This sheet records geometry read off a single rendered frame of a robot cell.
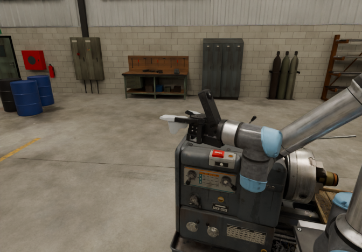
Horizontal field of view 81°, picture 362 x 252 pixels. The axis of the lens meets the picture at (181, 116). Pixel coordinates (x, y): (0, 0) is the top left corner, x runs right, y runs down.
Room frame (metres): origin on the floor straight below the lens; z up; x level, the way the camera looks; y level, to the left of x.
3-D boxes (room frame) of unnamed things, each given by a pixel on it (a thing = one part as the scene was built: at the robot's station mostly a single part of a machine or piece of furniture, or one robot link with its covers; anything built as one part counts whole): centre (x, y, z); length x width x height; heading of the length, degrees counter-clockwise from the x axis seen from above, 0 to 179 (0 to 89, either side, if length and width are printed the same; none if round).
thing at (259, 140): (0.53, -0.21, 1.56); 0.11 x 0.08 x 0.09; 54
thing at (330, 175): (1.03, -0.84, 1.08); 0.09 x 0.09 x 0.09; 75
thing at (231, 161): (0.99, -0.22, 1.23); 0.13 x 0.08 x 0.05; 73
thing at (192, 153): (1.17, -0.30, 1.06); 0.59 x 0.48 x 0.39; 73
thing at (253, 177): (0.54, -0.22, 1.46); 0.11 x 0.08 x 0.11; 144
